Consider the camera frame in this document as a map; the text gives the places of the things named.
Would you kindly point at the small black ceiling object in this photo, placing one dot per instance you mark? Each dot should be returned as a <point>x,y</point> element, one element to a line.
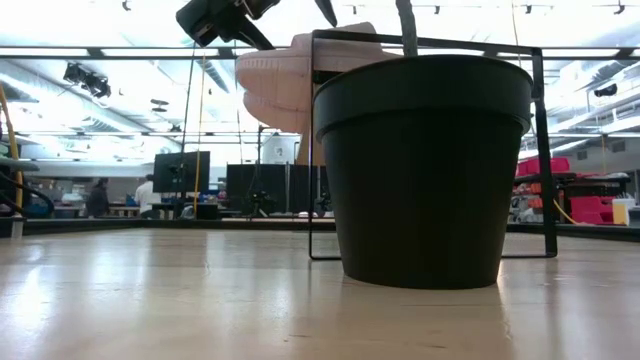
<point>605,90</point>

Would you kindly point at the black room monitor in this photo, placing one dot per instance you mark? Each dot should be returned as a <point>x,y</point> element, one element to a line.
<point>180,172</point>

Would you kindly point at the person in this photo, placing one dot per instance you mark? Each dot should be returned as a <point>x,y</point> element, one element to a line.
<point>147,197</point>
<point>98,200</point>

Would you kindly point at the black ceiling fixture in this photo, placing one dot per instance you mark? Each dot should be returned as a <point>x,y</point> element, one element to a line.
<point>87,80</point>

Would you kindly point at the large black plant pot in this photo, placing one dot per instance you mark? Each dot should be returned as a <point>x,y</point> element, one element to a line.
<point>425,190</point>

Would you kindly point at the yellow and white container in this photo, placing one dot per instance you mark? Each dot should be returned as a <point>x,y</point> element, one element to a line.
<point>621,212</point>

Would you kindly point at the red storage bins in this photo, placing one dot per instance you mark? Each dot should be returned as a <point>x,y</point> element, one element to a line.
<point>530,166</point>

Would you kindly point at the black partition panels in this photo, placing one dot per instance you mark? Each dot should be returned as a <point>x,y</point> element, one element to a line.
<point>270,185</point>

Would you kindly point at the dark grey desk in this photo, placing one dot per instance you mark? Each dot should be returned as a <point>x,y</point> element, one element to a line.
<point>17,165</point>

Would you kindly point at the wooden shelf black metal frame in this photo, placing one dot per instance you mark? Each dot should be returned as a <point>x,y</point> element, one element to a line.
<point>545,150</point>

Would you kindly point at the red storage bin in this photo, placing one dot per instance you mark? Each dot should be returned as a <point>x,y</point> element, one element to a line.
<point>592,210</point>

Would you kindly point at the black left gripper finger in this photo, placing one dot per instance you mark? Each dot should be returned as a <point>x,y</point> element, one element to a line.
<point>252,37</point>
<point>327,12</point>

